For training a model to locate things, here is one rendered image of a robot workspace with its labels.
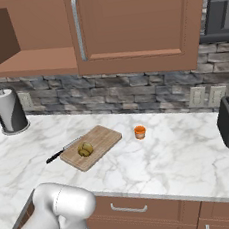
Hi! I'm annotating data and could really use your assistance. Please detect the wooden cutting board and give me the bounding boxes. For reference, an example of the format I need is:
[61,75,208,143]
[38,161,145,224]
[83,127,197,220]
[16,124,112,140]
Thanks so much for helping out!
[56,122,126,175]

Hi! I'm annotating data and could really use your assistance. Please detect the orange-lidded jam jar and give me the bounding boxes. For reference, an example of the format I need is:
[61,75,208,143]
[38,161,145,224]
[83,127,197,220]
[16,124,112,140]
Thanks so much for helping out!
[133,124,147,141]

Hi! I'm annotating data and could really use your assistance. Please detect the paper towel roll holder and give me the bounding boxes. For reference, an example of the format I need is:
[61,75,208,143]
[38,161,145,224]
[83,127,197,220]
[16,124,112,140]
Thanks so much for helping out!
[0,85,32,137]

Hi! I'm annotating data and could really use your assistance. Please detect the black-handled kitchen knife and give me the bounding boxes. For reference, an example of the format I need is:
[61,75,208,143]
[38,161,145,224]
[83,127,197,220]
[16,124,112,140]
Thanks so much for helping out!
[43,135,86,165]

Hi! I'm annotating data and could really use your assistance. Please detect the white wall outlet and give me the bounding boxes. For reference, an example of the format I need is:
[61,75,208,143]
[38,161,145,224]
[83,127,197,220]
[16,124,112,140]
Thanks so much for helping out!
[206,84,229,110]
[17,91,35,112]
[187,85,208,110]

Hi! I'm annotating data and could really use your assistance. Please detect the silver cabinet door handle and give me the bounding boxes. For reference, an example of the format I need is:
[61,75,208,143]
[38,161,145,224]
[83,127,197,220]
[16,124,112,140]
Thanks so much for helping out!
[69,0,89,62]

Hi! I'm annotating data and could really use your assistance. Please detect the brown wall cabinet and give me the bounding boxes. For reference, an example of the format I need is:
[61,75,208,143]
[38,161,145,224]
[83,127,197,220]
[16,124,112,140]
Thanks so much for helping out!
[0,0,80,84]

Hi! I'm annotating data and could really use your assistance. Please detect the dark grey window frame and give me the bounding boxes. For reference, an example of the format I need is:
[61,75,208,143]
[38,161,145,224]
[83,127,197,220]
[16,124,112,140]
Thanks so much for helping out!
[195,0,229,46]

